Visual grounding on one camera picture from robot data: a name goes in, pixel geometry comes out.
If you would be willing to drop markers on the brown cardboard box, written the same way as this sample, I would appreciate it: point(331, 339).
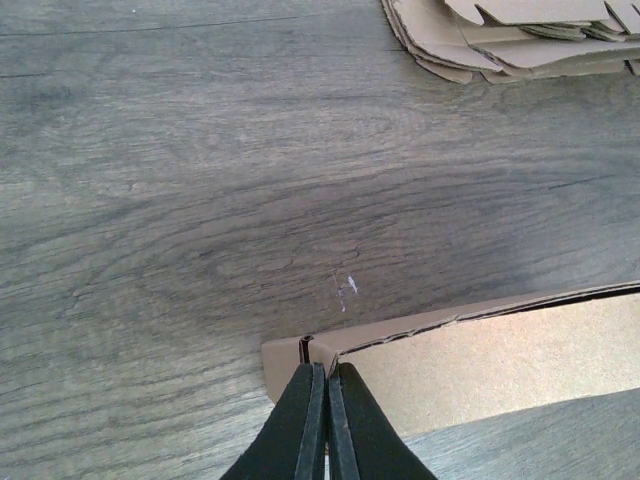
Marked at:
point(453, 366)

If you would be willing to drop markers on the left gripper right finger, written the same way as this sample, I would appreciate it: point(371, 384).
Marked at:
point(362, 442)

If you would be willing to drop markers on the pile of flat cardboard blanks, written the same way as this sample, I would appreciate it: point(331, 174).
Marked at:
point(511, 41)

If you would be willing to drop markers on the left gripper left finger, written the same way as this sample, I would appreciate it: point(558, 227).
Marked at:
point(291, 443)

